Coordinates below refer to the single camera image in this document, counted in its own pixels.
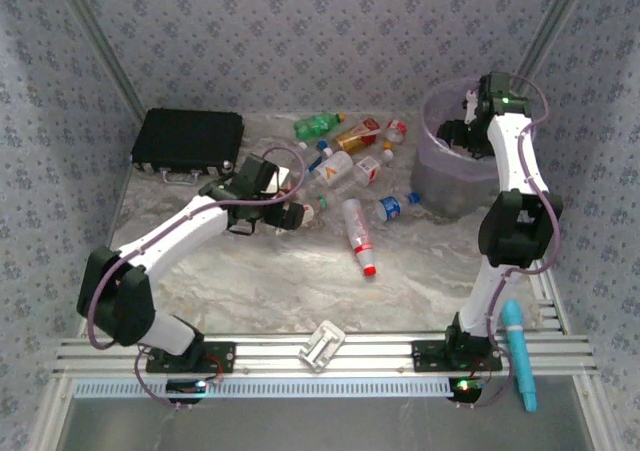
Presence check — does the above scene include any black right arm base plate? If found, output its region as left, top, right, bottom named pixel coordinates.
left=411, top=339, right=504, bottom=373

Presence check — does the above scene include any small bottle orange cap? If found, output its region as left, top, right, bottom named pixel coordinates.
left=382, top=119, right=409, bottom=152

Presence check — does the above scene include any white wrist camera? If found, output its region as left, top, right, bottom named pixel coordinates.
left=263, top=164, right=292, bottom=196
left=462, top=89, right=480, bottom=126

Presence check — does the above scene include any blue label bottle blue cap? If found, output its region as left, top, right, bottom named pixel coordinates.
left=374, top=192, right=422, bottom=225

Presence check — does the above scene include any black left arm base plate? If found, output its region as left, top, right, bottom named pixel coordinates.
left=144, top=340, right=236, bottom=375

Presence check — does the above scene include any clear bottle white cap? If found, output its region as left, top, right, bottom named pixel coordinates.
left=264, top=141, right=308, bottom=171

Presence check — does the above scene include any right controller board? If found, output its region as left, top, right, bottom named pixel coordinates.
left=447, top=376, right=485, bottom=405

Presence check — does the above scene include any controller board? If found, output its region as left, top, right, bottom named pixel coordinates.
left=165, top=378, right=209, bottom=405
left=447, top=376, right=485, bottom=405

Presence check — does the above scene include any black hard case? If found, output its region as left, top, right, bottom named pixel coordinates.
left=130, top=107, right=246, bottom=187

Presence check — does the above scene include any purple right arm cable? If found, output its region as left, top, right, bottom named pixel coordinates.
left=452, top=73, right=560, bottom=411

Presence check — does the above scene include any green plastic bottle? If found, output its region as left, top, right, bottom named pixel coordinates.
left=293, top=112, right=347, bottom=141

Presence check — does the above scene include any clear bottle green cap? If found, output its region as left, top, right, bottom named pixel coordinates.
left=301, top=195, right=330, bottom=225

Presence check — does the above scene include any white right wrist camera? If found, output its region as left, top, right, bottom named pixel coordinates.
left=462, top=89, right=480, bottom=126

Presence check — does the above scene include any aluminium rail beam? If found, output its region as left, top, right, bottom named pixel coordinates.
left=52, top=331, right=600, bottom=378

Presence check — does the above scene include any white plastic bracket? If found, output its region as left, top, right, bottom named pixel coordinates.
left=298, top=319, right=347, bottom=372

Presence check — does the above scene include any amber juice bottle red label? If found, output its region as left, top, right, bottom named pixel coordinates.
left=333, top=117, right=382, bottom=153

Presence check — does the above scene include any silver metal mesh bin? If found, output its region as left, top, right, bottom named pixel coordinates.
left=410, top=75, right=506, bottom=218

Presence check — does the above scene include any clear bottle blue cap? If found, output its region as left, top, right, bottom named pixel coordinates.
left=305, top=140, right=335, bottom=175

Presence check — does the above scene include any left controller board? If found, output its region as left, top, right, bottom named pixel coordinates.
left=165, top=378, right=209, bottom=405

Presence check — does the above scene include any white bottle red cap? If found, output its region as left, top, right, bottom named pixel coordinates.
left=342, top=198, right=378, bottom=278

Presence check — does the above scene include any light blue tool handle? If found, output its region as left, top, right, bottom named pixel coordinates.
left=501, top=299, right=540, bottom=413

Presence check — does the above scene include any metal corner post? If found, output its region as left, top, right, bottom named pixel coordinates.
left=517, top=0, right=597, bottom=77
left=49, top=0, right=147, bottom=125

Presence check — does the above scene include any slotted grey cable duct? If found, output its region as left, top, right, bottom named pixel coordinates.
left=72, top=376, right=454, bottom=399

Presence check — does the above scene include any red-white label bottle white cap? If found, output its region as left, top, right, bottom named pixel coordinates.
left=349, top=149, right=396, bottom=188

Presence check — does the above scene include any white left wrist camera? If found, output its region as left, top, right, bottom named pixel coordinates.
left=263, top=164, right=292, bottom=196

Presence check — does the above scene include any white bottle orange V mark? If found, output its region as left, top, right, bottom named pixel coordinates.
left=313, top=149, right=355, bottom=188

